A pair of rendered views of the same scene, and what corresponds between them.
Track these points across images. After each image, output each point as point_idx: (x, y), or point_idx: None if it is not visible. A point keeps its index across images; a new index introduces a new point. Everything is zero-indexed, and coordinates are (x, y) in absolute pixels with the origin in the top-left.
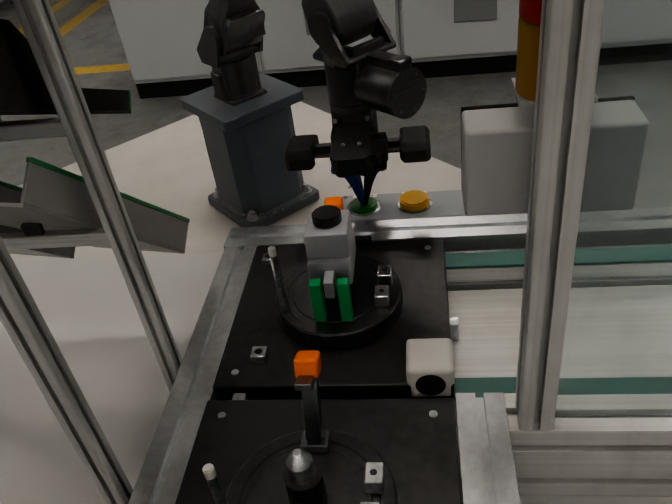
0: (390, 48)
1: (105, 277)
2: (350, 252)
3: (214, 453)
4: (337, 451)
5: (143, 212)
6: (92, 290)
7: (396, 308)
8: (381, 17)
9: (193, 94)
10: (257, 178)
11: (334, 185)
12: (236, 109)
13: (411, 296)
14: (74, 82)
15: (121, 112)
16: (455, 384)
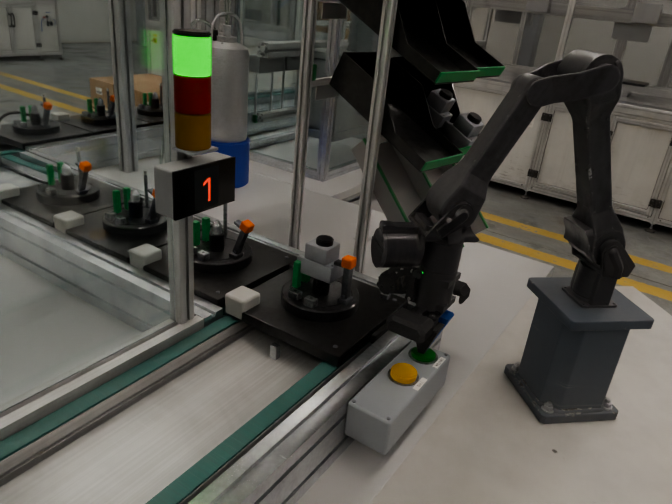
0: (423, 235)
1: (491, 308)
2: (308, 260)
3: (269, 251)
4: (226, 258)
5: (400, 218)
6: (480, 302)
7: (286, 302)
8: (443, 218)
9: None
10: (527, 343)
11: (564, 443)
12: (552, 287)
13: (297, 321)
14: (374, 121)
15: (414, 166)
16: (232, 319)
